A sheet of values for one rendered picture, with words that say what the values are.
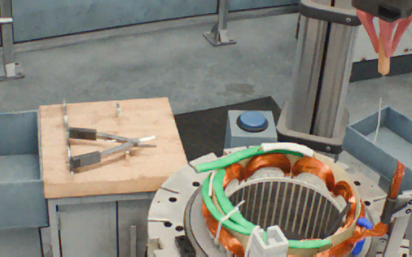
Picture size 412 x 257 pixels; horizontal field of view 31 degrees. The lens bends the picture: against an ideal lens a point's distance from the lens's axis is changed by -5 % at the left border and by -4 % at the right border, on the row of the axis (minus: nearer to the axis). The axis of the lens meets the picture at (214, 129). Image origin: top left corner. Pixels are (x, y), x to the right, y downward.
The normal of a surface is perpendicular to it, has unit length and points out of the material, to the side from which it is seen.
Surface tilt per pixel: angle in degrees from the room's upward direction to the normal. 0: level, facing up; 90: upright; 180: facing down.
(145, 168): 0
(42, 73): 0
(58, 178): 0
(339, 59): 90
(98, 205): 90
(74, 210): 90
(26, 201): 90
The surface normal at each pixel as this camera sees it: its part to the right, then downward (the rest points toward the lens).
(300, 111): -0.23, 0.55
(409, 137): -0.77, 0.33
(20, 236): 0.22, 0.58
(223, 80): 0.07, -0.81
